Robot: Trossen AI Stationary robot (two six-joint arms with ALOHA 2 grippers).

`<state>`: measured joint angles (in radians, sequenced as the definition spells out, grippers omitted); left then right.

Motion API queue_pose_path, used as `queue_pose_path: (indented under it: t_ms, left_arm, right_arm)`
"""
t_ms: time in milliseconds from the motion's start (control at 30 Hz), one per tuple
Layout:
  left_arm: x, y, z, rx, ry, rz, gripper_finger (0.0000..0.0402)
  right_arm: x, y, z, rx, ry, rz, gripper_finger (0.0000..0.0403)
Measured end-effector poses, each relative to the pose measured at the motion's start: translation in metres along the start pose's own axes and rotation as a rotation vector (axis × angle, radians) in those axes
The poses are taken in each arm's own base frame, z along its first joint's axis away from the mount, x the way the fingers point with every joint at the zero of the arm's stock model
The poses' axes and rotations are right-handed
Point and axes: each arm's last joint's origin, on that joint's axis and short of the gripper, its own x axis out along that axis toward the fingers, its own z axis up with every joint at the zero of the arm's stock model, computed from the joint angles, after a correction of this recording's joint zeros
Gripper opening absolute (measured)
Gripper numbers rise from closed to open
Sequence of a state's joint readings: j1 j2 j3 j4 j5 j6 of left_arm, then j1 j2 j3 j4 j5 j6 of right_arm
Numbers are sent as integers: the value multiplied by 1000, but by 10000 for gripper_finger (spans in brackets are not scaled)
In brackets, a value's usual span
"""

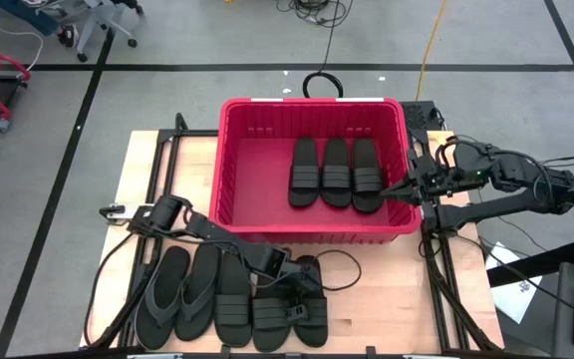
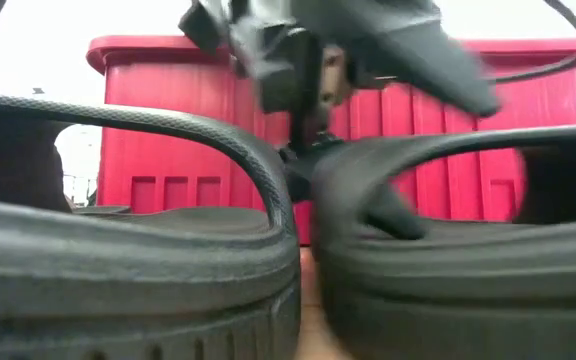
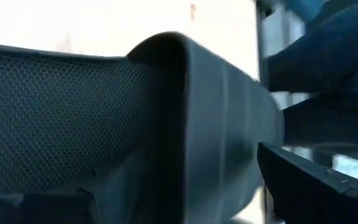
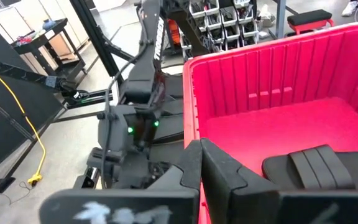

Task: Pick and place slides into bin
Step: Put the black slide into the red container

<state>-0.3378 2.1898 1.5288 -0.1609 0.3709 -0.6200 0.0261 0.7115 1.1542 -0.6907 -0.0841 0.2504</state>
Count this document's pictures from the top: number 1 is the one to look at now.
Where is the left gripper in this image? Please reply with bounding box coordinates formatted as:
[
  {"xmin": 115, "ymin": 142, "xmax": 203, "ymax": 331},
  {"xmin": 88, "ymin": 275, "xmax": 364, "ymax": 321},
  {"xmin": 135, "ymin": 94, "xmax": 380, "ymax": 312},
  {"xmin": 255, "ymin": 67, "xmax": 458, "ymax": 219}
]
[{"xmin": 284, "ymin": 254, "xmax": 326, "ymax": 323}]

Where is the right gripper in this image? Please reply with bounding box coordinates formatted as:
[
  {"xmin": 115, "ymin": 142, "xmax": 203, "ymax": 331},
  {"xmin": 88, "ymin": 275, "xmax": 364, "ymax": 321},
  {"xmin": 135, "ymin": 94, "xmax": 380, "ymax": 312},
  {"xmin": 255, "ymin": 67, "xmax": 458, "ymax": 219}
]
[{"xmin": 382, "ymin": 152, "xmax": 455, "ymax": 206}]

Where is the black rubber slide sandal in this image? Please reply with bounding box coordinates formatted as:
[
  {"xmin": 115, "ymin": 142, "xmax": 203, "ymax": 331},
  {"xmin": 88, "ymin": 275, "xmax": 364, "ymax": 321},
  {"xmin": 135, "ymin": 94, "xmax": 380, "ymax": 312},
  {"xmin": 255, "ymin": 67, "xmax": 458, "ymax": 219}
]
[
  {"xmin": 351, "ymin": 138, "xmax": 386, "ymax": 214},
  {"xmin": 291, "ymin": 254, "xmax": 329, "ymax": 349},
  {"xmin": 320, "ymin": 138, "xmax": 353, "ymax": 208},
  {"xmin": 214, "ymin": 248, "xmax": 254, "ymax": 349},
  {"xmin": 287, "ymin": 138, "xmax": 322, "ymax": 208},
  {"xmin": 251, "ymin": 268, "xmax": 292, "ymax": 354}
]

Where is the black rubber flip-flop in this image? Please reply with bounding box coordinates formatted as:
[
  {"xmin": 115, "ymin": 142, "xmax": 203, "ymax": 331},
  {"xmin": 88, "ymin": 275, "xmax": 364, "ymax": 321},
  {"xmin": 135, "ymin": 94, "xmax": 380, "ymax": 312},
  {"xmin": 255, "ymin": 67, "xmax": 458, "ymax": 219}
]
[
  {"xmin": 174, "ymin": 242, "xmax": 223, "ymax": 343},
  {"xmin": 135, "ymin": 245, "xmax": 192, "ymax": 352}
]

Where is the red plastic bin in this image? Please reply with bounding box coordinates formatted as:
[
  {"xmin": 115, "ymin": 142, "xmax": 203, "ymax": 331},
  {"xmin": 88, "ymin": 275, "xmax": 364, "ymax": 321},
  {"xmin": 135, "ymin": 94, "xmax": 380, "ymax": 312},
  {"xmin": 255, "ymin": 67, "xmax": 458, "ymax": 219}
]
[{"xmin": 208, "ymin": 97, "xmax": 424, "ymax": 245}]

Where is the black controller box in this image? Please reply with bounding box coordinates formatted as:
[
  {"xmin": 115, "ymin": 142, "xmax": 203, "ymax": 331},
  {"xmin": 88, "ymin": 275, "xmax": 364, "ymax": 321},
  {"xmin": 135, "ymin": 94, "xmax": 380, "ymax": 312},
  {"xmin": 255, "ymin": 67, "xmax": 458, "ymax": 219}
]
[{"xmin": 399, "ymin": 100, "xmax": 442, "ymax": 132}]

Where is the black desk bar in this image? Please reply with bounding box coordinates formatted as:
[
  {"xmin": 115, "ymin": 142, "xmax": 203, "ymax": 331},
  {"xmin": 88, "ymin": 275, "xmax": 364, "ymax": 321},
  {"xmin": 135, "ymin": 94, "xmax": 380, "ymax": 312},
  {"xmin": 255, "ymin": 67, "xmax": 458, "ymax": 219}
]
[{"xmin": 485, "ymin": 238, "xmax": 574, "ymax": 289}]

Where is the grey office chair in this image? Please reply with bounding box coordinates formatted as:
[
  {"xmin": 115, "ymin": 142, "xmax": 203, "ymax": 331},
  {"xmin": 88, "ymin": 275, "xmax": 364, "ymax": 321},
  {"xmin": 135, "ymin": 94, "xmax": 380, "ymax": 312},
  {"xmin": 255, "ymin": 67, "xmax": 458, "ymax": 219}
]
[{"xmin": 35, "ymin": 0, "xmax": 144, "ymax": 64}]

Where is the person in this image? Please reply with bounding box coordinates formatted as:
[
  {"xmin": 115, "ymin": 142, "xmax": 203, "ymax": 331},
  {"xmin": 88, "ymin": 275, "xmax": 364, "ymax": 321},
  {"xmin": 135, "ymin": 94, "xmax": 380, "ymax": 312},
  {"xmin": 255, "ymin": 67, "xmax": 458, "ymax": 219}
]
[{"xmin": 0, "ymin": 0, "xmax": 82, "ymax": 49}]

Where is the black aluminium rig frame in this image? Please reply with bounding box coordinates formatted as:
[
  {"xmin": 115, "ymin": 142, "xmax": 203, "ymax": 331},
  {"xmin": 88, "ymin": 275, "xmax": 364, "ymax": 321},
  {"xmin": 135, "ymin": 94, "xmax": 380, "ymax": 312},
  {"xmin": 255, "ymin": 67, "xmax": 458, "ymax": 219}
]
[
  {"xmin": 409, "ymin": 132, "xmax": 502, "ymax": 353},
  {"xmin": 90, "ymin": 113, "xmax": 221, "ymax": 350}
]

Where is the coiled black floor cable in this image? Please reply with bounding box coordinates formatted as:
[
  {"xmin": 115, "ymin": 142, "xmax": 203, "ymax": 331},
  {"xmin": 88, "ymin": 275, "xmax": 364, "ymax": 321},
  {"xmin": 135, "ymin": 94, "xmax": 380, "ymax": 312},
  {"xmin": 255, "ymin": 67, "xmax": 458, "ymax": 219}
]
[{"xmin": 301, "ymin": 0, "xmax": 346, "ymax": 100}]

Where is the yellow floor cable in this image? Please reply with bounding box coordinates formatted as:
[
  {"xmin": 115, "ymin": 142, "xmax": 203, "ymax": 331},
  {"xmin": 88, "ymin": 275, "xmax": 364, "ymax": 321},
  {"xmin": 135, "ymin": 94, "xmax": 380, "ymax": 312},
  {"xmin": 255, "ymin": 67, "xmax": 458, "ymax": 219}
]
[{"xmin": 415, "ymin": 0, "xmax": 448, "ymax": 101}]

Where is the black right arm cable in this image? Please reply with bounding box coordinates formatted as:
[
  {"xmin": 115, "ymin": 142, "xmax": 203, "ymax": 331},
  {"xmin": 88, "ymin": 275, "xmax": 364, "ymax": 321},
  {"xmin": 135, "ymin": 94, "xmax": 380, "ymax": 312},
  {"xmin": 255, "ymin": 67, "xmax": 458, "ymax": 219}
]
[{"xmin": 535, "ymin": 153, "xmax": 574, "ymax": 169}]

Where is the tangled black cable bundle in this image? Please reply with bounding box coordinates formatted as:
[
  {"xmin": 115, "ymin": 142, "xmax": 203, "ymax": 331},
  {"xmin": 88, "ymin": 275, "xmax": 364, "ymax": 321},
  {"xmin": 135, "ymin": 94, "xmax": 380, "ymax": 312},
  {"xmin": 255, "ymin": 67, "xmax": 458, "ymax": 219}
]
[{"xmin": 274, "ymin": 0, "xmax": 353, "ymax": 29}]

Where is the black looping floor cable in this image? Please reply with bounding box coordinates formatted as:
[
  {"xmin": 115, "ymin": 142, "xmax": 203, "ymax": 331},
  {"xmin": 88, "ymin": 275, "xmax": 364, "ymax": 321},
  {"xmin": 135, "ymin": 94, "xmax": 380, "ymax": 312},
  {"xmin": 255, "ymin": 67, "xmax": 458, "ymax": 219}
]
[{"xmin": 82, "ymin": 231, "xmax": 142, "ymax": 349}]

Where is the white floor cable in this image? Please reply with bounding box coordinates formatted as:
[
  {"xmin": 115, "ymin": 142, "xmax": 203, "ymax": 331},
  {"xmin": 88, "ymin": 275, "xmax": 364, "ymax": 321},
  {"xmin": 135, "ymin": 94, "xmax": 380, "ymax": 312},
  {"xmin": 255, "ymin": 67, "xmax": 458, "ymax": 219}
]
[{"xmin": 0, "ymin": 0, "xmax": 44, "ymax": 71}]

